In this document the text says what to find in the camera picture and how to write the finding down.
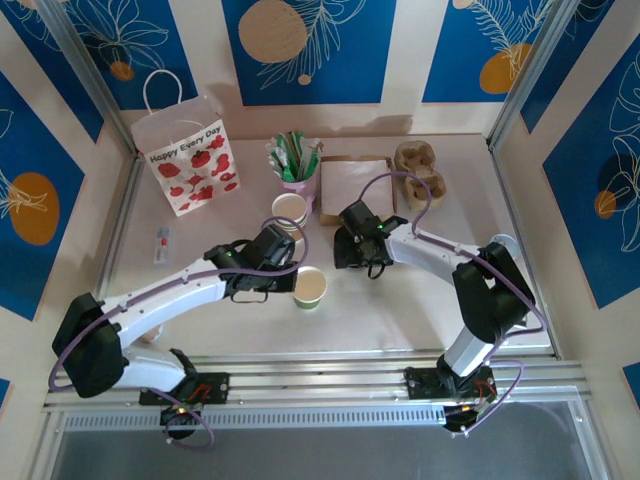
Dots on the pink holder cup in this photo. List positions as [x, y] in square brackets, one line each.
[300, 189]

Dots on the white paper bag red print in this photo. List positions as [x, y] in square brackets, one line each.
[200, 170]

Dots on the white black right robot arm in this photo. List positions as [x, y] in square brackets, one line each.
[425, 252]

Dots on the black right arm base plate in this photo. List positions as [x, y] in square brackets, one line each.
[420, 382]

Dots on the small pale cup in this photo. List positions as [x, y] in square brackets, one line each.
[151, 336]

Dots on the brown green striped paper cup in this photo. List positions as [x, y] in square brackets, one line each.
[289, 207]

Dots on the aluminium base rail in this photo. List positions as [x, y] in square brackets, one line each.
[320, 380]

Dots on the aluminium upright post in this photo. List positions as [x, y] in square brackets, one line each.
[90, 75]
[530, 75]

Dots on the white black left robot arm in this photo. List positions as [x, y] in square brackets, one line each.
[165, 300]

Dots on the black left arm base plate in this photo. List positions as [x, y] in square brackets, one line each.
[210, 387]

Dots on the green stick packet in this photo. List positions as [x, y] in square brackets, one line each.
[288, 174]
[311, 162]

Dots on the small clear sachet packet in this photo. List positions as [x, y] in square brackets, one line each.
[162, 247]

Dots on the stack of pale napkins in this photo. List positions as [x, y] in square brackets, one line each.
[345, 185]

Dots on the cardboard napkin box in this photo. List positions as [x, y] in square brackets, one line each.
[330, 219]

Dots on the brown pulp cup carrier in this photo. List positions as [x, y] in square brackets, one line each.
[410, 160]

